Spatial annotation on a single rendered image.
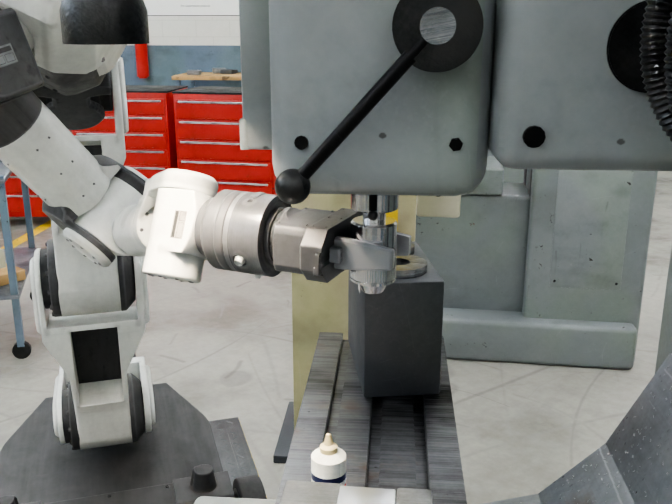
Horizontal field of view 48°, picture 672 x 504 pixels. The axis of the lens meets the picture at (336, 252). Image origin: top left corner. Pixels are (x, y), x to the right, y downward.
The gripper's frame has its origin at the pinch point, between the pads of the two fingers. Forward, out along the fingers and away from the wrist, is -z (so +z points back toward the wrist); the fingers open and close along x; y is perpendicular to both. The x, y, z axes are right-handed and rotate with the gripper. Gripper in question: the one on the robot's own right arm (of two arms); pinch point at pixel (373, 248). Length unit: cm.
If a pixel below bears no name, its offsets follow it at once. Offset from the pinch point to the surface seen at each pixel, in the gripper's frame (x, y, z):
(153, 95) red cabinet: 382, 30, 305
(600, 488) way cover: 17.2, 32.2, -24.0
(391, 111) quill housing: -9.0, -15.0, -4.5
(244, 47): -5.7, -19.7, 11.2
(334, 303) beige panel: 157, 72, 71
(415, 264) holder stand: 37.1, 13.5, 6.5
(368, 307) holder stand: 29.6, 18.6, 11.2
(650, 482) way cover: 12.7, 27.2, -29.2
